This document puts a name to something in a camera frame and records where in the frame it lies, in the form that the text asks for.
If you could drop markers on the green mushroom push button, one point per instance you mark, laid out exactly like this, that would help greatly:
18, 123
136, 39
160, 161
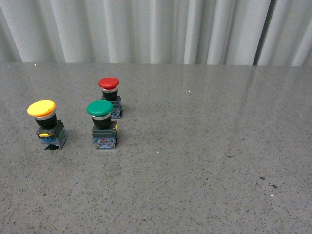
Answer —
104, 131

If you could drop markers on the red mushroom push button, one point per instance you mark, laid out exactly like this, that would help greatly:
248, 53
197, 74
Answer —
110, 93

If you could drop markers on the yellow mushroom push button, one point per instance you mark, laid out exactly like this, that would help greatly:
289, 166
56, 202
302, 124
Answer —
51, 133

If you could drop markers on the white pleated curtain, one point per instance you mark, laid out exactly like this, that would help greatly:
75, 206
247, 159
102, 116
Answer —
231, 32

